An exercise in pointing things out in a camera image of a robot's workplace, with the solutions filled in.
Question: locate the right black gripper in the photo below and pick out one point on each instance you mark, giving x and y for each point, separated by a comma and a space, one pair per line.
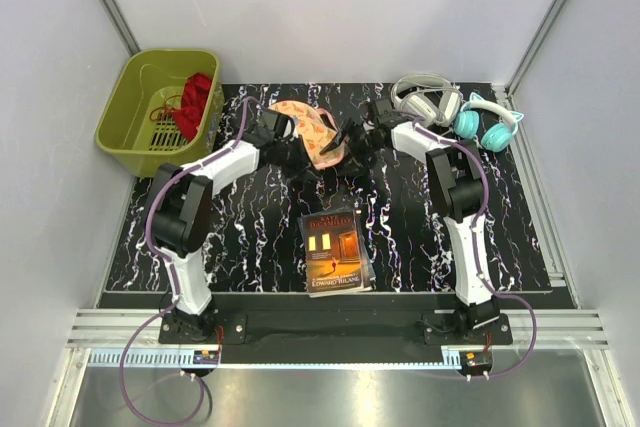
359, 161

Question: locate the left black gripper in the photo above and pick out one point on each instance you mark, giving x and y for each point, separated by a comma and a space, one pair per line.
303, 161

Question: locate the pink patterned mesh laundry bag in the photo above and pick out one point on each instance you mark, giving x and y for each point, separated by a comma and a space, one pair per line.
316, 129

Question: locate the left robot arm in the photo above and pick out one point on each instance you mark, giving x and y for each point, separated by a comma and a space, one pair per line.
179, 208

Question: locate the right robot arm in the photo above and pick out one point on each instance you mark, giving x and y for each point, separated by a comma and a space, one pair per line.
459, 193

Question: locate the red bra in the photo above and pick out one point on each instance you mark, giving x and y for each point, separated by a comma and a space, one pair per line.
186, 109

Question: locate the white grey headphones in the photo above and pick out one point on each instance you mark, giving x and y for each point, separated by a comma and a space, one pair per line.
429, 98

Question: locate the orange paperback book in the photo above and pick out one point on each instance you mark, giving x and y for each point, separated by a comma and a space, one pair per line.
336, 258

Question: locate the olive green plastic basket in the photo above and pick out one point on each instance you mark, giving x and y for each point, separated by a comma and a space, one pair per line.
137, 127

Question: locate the teal cat-ear headphones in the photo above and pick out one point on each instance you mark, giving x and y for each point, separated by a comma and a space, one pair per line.
493, 125

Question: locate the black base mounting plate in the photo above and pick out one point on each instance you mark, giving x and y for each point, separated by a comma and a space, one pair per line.
346, 329

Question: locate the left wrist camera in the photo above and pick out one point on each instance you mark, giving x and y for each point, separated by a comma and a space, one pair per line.
276, 126

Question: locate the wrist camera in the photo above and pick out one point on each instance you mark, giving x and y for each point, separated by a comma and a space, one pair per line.
276, 126
382, 114

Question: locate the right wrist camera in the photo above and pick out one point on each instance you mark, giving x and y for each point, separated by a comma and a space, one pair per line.
382, 114

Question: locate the aluminium frame rail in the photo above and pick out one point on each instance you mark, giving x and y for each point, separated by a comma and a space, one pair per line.
344, 368

